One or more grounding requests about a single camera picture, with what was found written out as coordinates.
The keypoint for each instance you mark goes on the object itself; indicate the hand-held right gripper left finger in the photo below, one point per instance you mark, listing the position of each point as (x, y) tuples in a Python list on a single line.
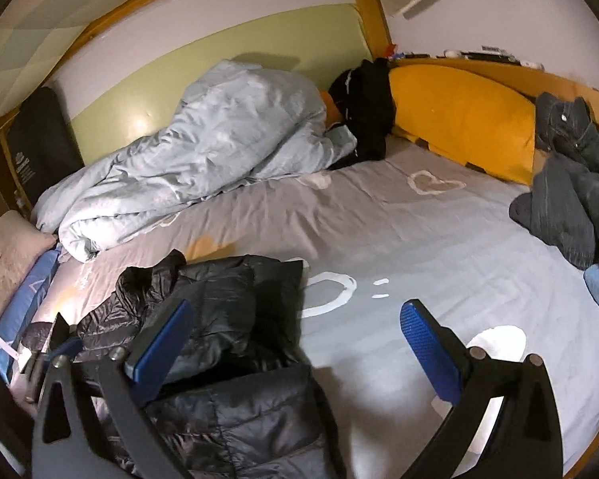
[(162, 354)]

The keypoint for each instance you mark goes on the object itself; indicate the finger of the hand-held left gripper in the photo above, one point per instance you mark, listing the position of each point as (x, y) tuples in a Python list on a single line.
[(64, 332)]

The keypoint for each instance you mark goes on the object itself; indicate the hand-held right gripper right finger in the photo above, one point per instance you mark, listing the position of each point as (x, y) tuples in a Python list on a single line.
[(429, 354)]

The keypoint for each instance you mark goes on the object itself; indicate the black puffer jacket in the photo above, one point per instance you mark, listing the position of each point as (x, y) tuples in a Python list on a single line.
[(239, 409)]

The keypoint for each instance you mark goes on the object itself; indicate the blue pillow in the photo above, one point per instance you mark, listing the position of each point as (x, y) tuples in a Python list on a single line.
[(30, 289)]

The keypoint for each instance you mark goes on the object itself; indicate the white desk lamp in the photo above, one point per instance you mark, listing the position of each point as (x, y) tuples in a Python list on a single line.
[(0, 342)]

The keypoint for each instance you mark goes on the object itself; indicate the beige pillow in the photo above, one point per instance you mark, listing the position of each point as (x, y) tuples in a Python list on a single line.
[(10, 259)]

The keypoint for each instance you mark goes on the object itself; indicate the black padded mat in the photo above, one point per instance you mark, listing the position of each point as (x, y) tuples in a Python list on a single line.
[(45, 144)]

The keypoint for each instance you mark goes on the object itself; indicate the dark grey jeans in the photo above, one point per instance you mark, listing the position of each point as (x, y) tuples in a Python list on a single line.
[(564, 199)]

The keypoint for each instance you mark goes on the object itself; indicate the light blue duvet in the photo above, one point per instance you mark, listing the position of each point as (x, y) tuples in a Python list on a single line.
[(204, 134)]

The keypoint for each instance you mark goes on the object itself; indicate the yellow cushion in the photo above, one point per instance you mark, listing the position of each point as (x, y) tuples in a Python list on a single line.
[(464, 110)]

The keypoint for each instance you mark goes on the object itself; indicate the black garment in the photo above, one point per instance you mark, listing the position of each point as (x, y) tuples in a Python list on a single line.
[(369, 105)]

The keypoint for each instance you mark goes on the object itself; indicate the wooden bed frame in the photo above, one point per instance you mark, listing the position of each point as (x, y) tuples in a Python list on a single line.
[(369, 10)]

